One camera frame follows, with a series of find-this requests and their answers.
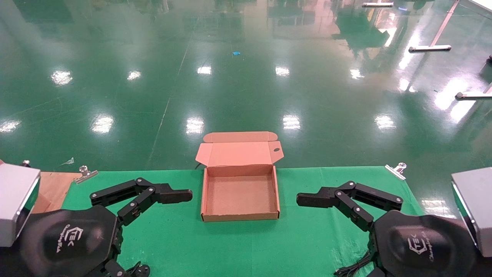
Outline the open brown cardboard box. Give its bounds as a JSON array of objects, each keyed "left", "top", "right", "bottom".
[{"left": 195, "top": 132, "right": 285, "bottom": 223}]

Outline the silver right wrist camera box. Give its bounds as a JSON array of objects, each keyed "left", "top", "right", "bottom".
[{"left": 451, "top": 167, "right": 492, "bottom": 258}]

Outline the brown cardboard board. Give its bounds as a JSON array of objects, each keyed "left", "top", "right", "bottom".
[{"left": 31, "top": 171, "right": 83, "bottom": 214}]

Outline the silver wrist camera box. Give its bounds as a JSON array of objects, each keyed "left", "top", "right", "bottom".
[
  {"left": 451, "top": 167, "right": 492, "bottom": 258},
  {"left": 0, "top": 164, "right": 41, "bottom": 247}
]

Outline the silver binder clip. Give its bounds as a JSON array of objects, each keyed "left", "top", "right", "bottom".
[
  {"left": 74, "top": 165, "right": 98, "bottom": 184},
  {"left": 385, "top": 162, "right": 407, "bottom": 180}
]

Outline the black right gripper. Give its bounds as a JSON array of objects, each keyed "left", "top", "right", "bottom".
[{"left": 367, "top": 210, "right": 479, "bottom": 277}]

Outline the white metal stand leg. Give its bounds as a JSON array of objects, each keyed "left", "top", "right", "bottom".
[
  {"left": 455, "top": 83, "right": 492, "bottom": 100},
  {"left": 408, "top": 0, "right": 460, "bottom": 53}
]

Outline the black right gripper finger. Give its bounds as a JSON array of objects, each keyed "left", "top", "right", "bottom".
[{"left": 296, "top": 180, "right": 404, "bottom": 232}]

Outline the green table cloth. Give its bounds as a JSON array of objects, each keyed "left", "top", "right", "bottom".
[{"left": 61, "top": 166, "right": 425, "bottom": 277}]

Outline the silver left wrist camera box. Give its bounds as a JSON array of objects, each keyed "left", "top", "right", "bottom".
[{"left": 0, "top": 164, "right": 41, "bottom": 247}]

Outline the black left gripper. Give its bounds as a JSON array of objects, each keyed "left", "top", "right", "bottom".
[{"left": 19, "top": 177, "right": 193, "bottom": 277}]

